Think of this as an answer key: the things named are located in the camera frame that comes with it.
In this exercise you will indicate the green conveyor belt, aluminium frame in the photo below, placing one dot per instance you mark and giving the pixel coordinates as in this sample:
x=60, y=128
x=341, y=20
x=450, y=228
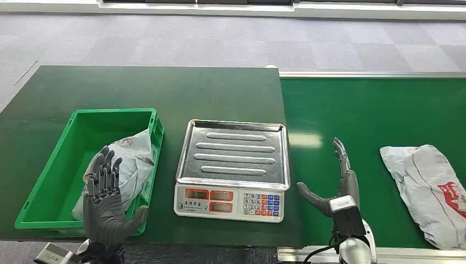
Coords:
x=364, y=116

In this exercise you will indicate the grey mailer package, plain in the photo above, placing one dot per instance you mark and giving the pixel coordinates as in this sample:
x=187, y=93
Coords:
x=135, y=160

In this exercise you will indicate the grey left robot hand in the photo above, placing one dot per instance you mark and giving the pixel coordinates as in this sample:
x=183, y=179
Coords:
x=103, y=215

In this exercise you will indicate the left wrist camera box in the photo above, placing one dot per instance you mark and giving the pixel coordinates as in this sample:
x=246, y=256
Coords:
x=54, y=255

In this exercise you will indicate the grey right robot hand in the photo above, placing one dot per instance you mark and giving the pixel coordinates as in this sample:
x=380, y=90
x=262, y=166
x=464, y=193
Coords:
x=348, y=186

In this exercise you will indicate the grey mailer package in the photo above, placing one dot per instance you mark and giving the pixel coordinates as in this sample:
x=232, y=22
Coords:
x=422, y=182
x=135, y=160

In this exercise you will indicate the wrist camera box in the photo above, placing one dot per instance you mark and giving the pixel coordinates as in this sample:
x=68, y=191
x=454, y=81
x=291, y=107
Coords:
x=347, y=216
x=54, y=255

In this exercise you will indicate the electronic scale with steel tray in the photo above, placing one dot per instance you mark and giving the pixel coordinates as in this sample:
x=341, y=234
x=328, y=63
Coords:
x=233, y=156

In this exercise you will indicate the green plastic basket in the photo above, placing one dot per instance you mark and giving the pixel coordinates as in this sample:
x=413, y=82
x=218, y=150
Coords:
x=54, y=189

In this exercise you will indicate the white window ledge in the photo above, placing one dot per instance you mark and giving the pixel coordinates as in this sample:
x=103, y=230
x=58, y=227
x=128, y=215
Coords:
x=233, y=10

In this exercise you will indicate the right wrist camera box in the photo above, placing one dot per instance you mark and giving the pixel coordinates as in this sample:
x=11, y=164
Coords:
x=347, y=216

